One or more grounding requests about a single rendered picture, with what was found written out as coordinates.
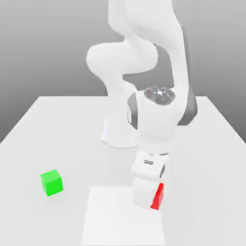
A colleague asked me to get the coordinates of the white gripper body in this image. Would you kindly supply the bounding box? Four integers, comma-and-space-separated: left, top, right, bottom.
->
132, 177, 160, 209

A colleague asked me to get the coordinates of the small red cube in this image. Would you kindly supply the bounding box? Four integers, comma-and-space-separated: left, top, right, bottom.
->
150, 183, 165, 210

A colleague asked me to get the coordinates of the small green cube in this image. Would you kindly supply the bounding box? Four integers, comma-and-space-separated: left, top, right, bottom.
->
39, 169, 64, 197

